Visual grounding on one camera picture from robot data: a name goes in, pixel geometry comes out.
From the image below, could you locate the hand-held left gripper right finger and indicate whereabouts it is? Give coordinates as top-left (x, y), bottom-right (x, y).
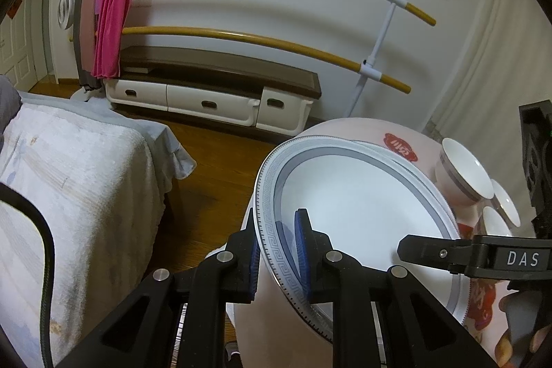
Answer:
top-left (293, 209), bottom-right (496, 368)

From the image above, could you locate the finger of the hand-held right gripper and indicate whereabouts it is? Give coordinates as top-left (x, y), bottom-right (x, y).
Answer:
top-left (396, 234), bottom-right (475, 277)

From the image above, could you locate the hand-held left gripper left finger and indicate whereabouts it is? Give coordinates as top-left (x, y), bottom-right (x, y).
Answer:
top-left (56, 217), bottom-right (262, 368)

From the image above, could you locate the white bowl grey band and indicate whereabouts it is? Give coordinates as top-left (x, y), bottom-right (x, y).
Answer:
top-left (489, 178), bottom-right (524, 228)
top-left (433, 137), bottom-right (494, 207)
top-left (474, 205), bottom-right (514, 237)

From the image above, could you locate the person's right hand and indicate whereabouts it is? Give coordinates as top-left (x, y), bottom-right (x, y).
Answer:
top-left (530, 325), bottom-right (552, 358)

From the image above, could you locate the bed with white blanket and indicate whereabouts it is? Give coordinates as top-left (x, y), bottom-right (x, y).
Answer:
top-left (0, 92), bottom-right (197, 368)

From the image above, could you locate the brown and white cabinet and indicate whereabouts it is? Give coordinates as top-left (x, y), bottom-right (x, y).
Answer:
top-left (103, 46), bottom-right (323, 137)

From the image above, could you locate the cream pleated curtain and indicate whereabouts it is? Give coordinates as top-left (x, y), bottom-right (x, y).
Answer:
top-left (425, 0), bottom-right (552, 145)

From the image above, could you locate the pink hanging cloth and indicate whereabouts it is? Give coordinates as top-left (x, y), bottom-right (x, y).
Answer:
top-left (92, 0), bottom-right (139, 79)

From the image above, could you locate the brown grey hanging cloth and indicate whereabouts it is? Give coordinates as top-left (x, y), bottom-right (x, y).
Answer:
top-left (72, 0), bottom-right (104, 90)

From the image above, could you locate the grey pillow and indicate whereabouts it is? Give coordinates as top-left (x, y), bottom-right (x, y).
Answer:
top-left (0, 75), bottom-right (21, 149)

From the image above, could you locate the white panel door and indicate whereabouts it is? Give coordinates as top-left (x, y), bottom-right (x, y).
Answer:
top-left (0, 0), bottom-right (37, 93)

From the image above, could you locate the white standing fan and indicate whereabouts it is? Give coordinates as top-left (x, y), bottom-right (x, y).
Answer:
top-left (58, 0), bottom-right (108, 103)

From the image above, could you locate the black cable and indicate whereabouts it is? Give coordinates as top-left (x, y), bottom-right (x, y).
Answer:
top-left (0, 182), bottom-right (56, 368)

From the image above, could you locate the white barre post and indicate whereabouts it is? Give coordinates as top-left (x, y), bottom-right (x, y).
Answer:
top-left (347, 0), bottom-right (408, 119)

